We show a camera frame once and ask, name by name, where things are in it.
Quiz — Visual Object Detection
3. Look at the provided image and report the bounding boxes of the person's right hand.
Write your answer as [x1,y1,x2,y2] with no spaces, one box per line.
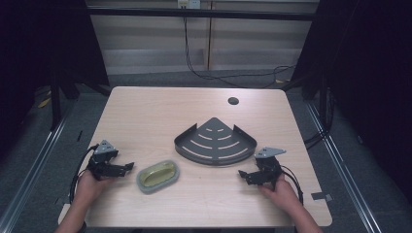
[258,176,304,215]

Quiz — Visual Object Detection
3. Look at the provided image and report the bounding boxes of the right hand-held gripper cable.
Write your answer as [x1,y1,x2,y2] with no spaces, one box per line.
[279,164,305,206]

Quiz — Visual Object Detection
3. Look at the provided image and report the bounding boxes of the white wall outlet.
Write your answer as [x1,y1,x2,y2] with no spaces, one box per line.
[177,0,202,10]

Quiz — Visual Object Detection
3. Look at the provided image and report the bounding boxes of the long black wall cable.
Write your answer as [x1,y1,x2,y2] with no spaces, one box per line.
[182,16,296,89]

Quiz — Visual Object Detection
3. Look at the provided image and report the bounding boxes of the black horizontal frame bar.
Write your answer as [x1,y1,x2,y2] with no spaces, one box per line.
[86,7,321,22]

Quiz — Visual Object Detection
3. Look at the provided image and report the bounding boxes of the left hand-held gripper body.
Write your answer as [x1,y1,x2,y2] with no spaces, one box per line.
[86,139,120,181]

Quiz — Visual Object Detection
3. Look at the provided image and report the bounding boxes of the hand-held gripper cable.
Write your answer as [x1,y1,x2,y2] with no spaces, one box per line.
[279,164,305,206]
[69,144,99,206]

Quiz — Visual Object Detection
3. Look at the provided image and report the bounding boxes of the grey floor tape piece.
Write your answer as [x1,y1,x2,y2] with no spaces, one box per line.
[310,191,333,202]

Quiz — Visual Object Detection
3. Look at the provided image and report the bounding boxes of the metal floor rail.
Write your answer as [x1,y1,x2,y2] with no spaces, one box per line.
[304,101,383,233]
[0,106,79,233]

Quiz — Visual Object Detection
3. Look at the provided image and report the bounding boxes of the black metal stand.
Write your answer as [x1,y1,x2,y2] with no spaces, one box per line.
[49,74,113,132]

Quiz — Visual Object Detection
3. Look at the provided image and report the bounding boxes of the left hand-held gripper cable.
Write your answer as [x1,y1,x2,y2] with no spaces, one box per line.
[69,144,99,206]

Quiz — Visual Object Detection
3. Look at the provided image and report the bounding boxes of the grey soap dish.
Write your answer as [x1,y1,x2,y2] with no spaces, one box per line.
[135,159,181,195]

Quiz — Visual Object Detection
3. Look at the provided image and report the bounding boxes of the yellow floor tape piece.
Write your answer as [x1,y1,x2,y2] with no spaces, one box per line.
[37,96,52,110]

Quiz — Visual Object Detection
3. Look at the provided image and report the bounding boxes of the dark grey corner shelf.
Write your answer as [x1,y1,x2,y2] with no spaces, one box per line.
[173,116,258,167]

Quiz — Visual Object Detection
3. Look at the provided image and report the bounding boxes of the black curtain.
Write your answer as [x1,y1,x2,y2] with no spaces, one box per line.
[0,0,111,163]
[281,0,412,205]

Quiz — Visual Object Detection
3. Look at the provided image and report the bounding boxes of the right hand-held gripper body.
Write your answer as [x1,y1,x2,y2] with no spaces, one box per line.
[254,147,288,190]

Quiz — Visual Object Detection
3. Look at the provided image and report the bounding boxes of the olive yellow soap bar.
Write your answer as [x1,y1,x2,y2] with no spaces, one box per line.
[139,162,176,188]

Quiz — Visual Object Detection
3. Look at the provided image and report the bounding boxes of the person's left hand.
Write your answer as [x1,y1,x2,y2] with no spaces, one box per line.
[74,170,113,209]

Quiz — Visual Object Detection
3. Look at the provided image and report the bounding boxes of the black floor cable bundle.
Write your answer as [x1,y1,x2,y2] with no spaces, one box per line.
[302,86,336,151]

